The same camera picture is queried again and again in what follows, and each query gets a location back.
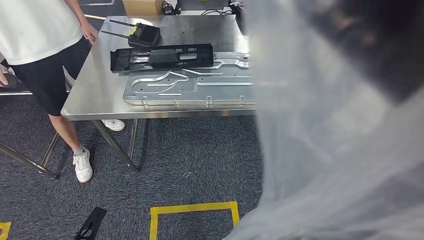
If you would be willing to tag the person's left hand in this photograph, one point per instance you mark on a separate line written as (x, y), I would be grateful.
(89, 33)

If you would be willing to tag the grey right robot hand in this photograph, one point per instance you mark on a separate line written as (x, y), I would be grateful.
(381, 39)

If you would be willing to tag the person's right hand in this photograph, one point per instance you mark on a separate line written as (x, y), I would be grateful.
(4, 74)

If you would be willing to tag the long black plastic part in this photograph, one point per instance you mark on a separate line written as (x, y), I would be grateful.
(162, 59)

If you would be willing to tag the person's left forearm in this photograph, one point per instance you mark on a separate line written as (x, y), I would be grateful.
(76, 13)

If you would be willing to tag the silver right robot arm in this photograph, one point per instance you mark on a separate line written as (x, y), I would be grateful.
(331, 165)

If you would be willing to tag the stainless steel workbench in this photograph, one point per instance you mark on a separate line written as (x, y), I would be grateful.
(99, 92)

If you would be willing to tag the black round pad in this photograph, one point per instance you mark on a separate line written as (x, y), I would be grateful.
(15, 81)

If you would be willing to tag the person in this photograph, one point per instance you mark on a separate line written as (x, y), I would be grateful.
(33, 30)

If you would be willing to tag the black remote controller with antennas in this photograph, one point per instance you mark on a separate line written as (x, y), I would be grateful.
(147, 34)

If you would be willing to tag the brown cardboard box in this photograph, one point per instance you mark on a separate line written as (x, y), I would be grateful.
(142, 6)

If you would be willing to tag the black power adapter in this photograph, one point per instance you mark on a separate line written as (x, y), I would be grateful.
(169, 8)

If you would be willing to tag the large sheet metal panel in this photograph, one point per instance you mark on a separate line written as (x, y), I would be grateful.
(215, 89)

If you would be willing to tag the small white loop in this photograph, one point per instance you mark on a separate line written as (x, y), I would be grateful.
(183, 174)

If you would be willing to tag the yellow floor tape square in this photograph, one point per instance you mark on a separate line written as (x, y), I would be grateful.
(192, 208)

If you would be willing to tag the black left wrist camera bracket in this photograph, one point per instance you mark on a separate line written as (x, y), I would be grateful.
(92, 220)

